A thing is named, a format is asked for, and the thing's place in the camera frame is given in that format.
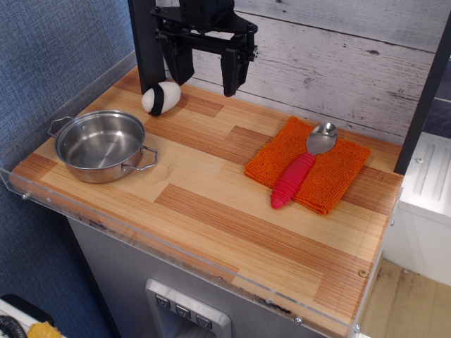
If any dark right vertical post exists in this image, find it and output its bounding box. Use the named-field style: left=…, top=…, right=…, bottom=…
left=394, top=14, right=450, bottom=175

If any clear acrylic table guard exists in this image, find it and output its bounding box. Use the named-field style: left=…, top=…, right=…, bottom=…
left=1, top=53, right=405, bottom=337

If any white and black corner object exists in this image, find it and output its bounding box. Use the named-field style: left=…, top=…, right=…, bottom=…
left=1, top=294, right=54, bottom=334

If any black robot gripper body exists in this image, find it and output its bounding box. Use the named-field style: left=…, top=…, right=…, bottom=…
left=152, top=1, right=258, bottom=63

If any metal spoon with red handle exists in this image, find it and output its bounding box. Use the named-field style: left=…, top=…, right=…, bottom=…
left=271, top=123, right=338, bottom=209

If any orange knitted cloth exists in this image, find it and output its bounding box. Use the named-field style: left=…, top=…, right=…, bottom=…
left=244, top=117, right=371, bottom=215

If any silver dispenser button panel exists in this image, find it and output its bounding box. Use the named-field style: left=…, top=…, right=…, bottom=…
left=145, top=278, right=232, bottom=337

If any white side cabinet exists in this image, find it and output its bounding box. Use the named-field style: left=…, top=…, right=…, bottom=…
left=382, top=132, right=450, bottom=285

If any stainless steel two-handled pot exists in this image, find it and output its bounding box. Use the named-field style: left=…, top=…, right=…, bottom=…
left=47, top=110, right=158, bottom=184

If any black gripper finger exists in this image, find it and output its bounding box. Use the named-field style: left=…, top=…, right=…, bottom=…
left=162, top=37, right=194, bottom=85
left=221, top=53, right=249, bottom=97

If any yellow object at corner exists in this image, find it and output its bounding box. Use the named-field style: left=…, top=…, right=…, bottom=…
left=27, top=322, right=63, bottom=338

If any silver toy fridge cabinet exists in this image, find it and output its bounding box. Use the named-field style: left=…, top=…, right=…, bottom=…
left=69, top=220, right=320, bottom=337

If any white egg with black band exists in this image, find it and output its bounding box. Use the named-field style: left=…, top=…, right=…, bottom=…
left=142, top=81, right=181, bottom=116

